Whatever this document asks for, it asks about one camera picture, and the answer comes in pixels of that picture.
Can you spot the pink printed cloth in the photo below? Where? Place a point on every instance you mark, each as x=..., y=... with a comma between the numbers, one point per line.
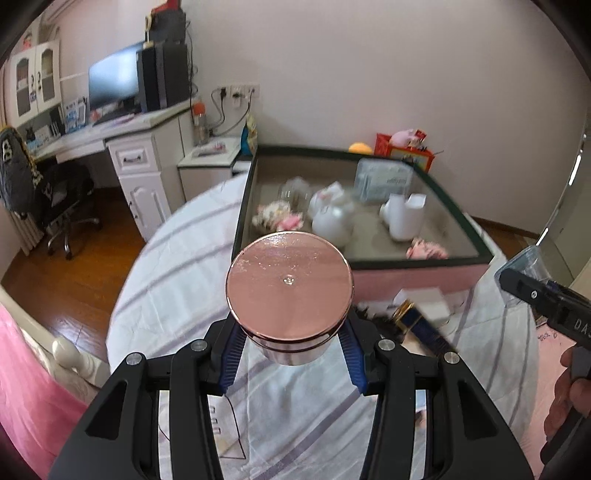
x=547, y=341

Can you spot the pink block house toy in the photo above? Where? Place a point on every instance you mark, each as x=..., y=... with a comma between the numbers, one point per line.
x=427, y=249

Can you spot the small pink doll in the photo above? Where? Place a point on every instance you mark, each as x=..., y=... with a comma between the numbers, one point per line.
x=27, y=40

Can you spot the yellow blue snack bag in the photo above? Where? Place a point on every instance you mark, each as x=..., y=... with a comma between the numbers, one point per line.
x=249, y=134

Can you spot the pink white block toy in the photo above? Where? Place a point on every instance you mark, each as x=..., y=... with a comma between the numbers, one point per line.
x=277, y=217

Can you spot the black computer monitor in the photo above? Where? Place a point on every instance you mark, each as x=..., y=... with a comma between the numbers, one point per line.
x=115, y=74

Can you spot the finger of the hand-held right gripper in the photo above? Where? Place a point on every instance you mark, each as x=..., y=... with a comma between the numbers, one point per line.
x=524, y=286

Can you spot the pink plush toy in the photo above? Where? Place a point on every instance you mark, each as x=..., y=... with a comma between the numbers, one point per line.
x=402, y=137

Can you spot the white bed frame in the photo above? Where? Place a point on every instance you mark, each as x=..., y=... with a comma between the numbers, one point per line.
x=69, y=355

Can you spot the blue white packet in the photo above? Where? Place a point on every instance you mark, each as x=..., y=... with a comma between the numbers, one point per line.
x=75, y=115

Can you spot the orange capped bottle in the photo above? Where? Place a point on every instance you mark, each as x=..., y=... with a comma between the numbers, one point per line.
x=199, y=122

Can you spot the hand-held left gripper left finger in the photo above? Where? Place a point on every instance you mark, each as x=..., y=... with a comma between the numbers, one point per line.
x=233, y=355

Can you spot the beige curtain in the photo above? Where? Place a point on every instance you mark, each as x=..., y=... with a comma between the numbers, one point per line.
x=27, y=235

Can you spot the long blue box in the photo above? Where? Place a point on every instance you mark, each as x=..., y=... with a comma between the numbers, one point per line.
x=425, y=330

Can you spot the white hutch cabinet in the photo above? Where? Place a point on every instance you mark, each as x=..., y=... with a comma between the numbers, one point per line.
x=34, y=46

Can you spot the white wall socket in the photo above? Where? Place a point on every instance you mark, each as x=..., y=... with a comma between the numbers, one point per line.
x=242, y=90

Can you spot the grey jacket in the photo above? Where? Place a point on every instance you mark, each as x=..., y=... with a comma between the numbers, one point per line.
x=18, y=170

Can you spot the round table, striped cloth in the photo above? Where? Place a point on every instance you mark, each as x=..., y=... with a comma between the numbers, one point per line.
x=184, y=277

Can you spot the black computer tower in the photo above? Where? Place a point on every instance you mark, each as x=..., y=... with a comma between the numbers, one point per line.
x=171, y=78

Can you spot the black office chair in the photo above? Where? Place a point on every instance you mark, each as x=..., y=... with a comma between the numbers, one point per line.
x=64, y=189

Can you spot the red white toy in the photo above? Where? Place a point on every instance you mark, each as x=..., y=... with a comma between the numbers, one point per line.
x=418, y=138

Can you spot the person's right hand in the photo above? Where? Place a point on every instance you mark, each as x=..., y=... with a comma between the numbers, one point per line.
x=561, y=401

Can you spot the black speaker box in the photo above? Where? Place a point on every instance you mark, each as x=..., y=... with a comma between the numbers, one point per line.
x=171, y=27

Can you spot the clear glass dish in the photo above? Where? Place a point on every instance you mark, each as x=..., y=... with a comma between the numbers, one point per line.
x=295, y=191

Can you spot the white desk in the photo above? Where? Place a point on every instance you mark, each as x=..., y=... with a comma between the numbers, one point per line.
x=138, y=194

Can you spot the red folded card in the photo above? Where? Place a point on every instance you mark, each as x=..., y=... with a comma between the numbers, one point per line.
x=168, y=5

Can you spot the white nightstand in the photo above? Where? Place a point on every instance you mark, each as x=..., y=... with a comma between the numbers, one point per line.
x=203, y=180

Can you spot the pink storage box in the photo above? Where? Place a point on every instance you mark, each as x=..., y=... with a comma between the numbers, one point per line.
x=415, y=281

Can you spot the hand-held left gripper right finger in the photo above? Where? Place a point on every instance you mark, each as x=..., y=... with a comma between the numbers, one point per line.
x=353, y=364

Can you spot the red plastic crate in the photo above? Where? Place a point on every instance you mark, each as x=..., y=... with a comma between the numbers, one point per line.
x=422, y=160

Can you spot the white power adapter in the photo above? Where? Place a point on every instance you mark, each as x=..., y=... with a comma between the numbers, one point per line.
x=401, y=219

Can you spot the white round dome ornament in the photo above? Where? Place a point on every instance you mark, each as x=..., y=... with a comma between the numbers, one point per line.
x=332, y=226

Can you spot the pink bed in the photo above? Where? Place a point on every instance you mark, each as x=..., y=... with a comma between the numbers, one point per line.
x=27, y=415

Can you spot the rose gold lidded jar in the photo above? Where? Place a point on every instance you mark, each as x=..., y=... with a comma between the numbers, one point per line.
x=288, y=286

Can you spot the orange plush toy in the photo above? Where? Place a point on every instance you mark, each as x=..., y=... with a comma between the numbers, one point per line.
x=360, y=147

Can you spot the teal clear plastic cup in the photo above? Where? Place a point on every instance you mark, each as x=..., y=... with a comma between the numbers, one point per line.
x=521, y=265

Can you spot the small pink pouch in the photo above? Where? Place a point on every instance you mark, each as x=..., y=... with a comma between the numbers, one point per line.
x=210, y=148

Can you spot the white round stand gadget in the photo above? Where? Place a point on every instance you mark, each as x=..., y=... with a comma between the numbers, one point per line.
x=149, y=30

